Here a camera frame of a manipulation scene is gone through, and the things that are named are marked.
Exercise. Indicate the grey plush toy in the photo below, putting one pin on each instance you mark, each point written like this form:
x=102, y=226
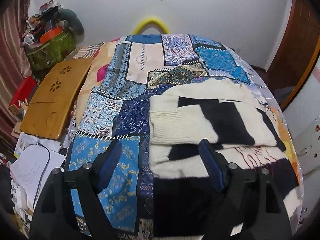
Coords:
x=72, y=20

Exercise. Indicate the white paper sheet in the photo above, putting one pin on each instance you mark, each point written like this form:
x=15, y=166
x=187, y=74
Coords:
x=32, y=172

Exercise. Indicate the wooden lap desk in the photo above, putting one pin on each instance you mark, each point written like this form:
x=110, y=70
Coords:
x=55, y=100

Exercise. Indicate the striped pink curtain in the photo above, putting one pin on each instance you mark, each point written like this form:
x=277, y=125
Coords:
x=12, y=42

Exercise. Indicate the black and white striped sweater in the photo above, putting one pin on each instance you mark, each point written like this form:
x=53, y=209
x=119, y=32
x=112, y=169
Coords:
x=190, y=120

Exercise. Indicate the orange box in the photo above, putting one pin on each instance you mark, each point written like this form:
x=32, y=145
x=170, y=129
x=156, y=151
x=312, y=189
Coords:
x=51, y=35

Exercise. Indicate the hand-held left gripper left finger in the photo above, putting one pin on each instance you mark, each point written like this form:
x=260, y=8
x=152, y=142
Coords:
x=110, y=165

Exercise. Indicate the yellow foam tube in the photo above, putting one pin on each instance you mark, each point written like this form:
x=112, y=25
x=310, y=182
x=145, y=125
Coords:
x=150, y=21

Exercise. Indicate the red box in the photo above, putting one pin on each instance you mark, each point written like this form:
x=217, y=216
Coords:
x=23, y=92

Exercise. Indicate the blue patchwork blanket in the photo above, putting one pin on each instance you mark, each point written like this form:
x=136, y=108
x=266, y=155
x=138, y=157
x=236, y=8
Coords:
x=125, y=115

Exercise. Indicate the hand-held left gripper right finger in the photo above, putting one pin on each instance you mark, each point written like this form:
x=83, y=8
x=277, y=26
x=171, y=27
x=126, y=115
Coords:
x=212, y=165

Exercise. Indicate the green fabric storage bag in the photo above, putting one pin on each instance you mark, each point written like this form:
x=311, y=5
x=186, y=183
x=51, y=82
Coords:
x=52, y=52

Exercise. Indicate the peach floral bedsheet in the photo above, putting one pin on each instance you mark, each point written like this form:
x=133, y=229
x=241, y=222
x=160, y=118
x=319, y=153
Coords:
x=100, y=62

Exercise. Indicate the pile of household clutter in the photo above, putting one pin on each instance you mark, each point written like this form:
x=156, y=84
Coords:
x=40, y=20

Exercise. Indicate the brown wooden door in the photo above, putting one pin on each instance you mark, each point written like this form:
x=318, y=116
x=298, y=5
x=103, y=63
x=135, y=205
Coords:
x=292, y=47

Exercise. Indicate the white wardrobe door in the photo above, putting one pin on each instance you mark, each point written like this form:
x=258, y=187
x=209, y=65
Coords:
x=306, y=135

